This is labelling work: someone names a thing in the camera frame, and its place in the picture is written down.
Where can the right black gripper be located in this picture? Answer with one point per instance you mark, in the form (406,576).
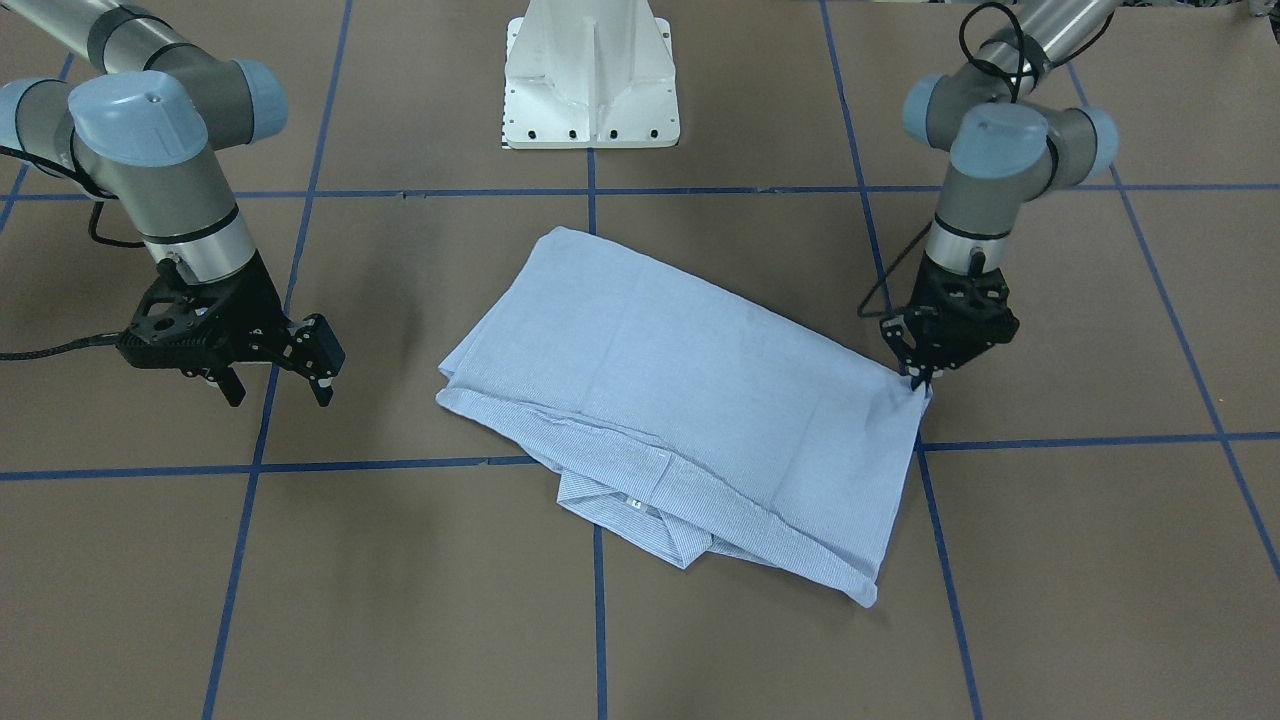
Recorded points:
(257,297)

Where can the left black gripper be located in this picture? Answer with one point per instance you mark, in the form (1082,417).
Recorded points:
(905,333)

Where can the light blue striped shirt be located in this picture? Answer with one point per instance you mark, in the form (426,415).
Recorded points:
(688,420)

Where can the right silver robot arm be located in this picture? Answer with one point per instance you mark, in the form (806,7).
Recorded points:
(145,132)

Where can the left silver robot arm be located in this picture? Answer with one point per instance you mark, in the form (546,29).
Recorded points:
(1003,151)

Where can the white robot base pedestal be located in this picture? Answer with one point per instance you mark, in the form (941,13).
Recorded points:
(589,75)

